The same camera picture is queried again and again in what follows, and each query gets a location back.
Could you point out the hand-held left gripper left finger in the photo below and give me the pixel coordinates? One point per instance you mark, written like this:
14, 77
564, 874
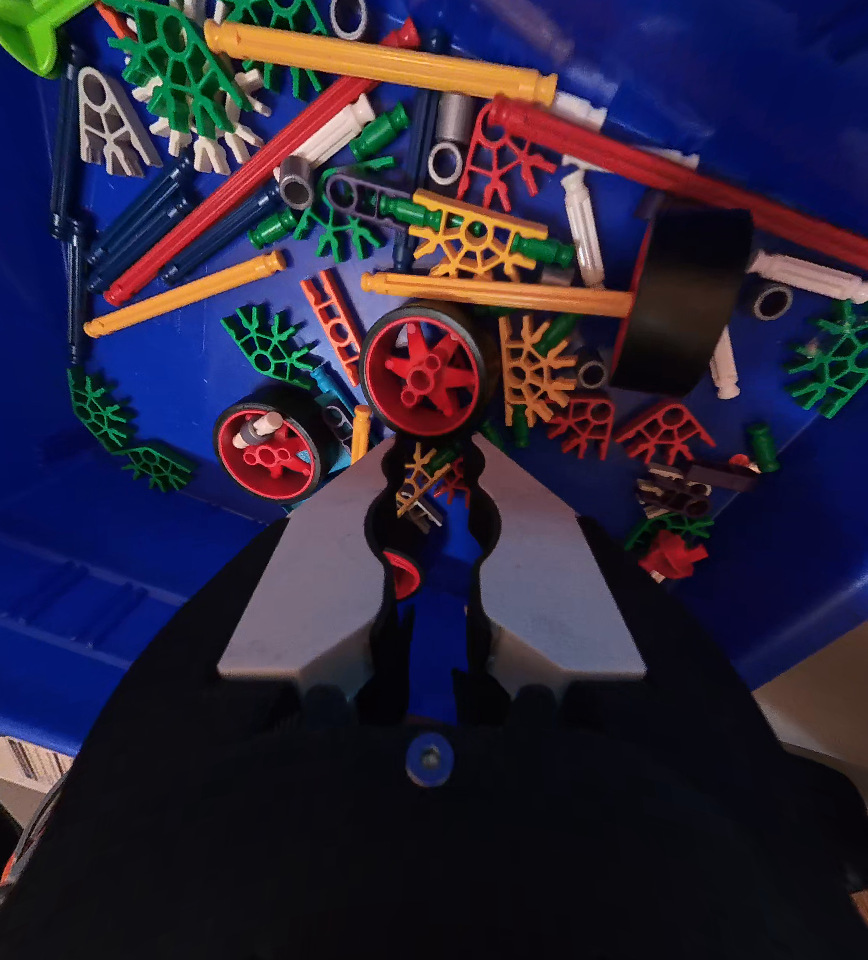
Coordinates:
306, 592

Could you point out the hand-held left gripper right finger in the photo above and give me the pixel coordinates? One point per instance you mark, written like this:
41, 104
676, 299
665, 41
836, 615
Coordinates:
554, 592

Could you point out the blue storage bin with tag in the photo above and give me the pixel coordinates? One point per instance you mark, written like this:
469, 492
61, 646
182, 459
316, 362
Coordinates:
66, 562

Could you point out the long red toy rod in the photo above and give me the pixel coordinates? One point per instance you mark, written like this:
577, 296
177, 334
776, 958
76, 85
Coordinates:
704, 189
239, 182

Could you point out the pile of toy construction pieces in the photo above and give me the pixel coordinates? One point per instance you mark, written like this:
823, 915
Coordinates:
171, 67

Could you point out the small red toy wheel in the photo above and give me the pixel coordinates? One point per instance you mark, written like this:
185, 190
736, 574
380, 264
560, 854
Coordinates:
404, 576

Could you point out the red wheel with white peg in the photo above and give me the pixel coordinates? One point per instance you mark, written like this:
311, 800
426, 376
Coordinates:
254, 465

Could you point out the short yellow toy rod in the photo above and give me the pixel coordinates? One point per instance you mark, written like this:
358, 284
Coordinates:
361, 435

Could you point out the red spoked toy wheel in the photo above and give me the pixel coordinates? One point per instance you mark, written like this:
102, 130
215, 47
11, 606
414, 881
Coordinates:
419, 371

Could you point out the long yellow toy rod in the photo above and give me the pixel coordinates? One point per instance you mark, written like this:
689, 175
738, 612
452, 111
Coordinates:
381, 61
494, 294

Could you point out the wide black toy tyre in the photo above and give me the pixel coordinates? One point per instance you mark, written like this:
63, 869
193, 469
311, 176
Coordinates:
689, 300

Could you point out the lime green toy spool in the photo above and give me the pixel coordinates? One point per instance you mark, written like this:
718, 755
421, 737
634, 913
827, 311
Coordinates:
25, 37

